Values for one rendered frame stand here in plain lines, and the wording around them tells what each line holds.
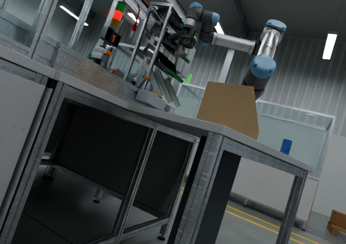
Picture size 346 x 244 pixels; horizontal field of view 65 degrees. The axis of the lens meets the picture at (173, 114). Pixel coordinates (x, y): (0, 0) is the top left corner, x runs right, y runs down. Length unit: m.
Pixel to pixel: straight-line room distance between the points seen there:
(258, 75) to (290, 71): 9.09
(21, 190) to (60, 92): 0.33
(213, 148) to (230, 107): 0.46
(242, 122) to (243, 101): 0.10
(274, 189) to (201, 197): 4.42
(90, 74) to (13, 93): 0.36
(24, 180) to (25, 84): 0.30
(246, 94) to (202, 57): 10.07
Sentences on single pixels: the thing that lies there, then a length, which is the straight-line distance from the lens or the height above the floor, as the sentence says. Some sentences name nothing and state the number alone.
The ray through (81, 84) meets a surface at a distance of 1.00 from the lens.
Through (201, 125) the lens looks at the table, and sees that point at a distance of 0.91.
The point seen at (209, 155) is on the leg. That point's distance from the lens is 0.89.
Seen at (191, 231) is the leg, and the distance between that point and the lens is 0.93.
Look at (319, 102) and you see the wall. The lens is 10.20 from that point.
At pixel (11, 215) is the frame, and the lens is 1.03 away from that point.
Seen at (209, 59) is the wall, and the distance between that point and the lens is 11.17.
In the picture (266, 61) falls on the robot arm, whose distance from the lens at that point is 1.43.
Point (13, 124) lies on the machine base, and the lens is 0.91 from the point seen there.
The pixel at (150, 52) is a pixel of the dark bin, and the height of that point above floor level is 1.30.
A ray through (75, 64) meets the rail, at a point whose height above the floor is 0.92.
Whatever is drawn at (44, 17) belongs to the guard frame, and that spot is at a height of 0.99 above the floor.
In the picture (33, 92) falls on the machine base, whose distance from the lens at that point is 0.92.
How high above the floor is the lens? 0.77
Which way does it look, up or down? 5 degrees up
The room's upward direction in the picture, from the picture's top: 18 degrees clockwise
